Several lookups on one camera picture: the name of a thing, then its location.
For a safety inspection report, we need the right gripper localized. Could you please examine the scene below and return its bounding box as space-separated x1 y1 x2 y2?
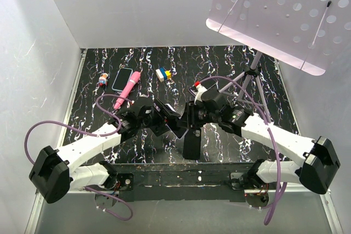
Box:
176 101 220 129

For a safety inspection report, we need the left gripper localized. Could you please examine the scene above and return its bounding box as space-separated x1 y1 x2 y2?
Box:
137 99 179 135

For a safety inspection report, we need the black phone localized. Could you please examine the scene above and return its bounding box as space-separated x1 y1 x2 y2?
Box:
182 129 201 160

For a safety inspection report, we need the lilac phone case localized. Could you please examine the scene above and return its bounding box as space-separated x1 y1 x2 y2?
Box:
173 129 186 139

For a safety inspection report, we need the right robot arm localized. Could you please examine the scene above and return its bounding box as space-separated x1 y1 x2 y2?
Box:
177 90 341 195

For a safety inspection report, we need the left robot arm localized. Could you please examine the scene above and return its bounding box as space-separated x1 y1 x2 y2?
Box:
29 98 180 204

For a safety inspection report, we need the phone in blue case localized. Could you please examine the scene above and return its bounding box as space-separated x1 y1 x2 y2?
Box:
112 67 133 92

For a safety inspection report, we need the coloured building block stack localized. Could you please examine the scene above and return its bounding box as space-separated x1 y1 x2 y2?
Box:
156 67 172 82

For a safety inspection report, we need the pink marker pen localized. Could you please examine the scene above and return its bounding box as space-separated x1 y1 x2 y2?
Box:
114 71 141 110

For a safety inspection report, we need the small toy figurine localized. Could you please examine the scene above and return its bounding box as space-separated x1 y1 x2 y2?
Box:
98 73 109 87

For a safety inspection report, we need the lilac tripod stand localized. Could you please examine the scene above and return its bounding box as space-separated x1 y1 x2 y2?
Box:
233 51 271 123

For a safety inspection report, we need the perforated lilac board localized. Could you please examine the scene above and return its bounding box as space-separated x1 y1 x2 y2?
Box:
206 0 350 76

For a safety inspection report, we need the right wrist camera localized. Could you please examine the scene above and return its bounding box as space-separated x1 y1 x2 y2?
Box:
189 79 216 105

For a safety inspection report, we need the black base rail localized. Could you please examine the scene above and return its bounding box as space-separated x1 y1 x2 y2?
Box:
109 163 253 202

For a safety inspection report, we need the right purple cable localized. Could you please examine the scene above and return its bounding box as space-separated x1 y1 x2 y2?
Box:
200 76 287 226

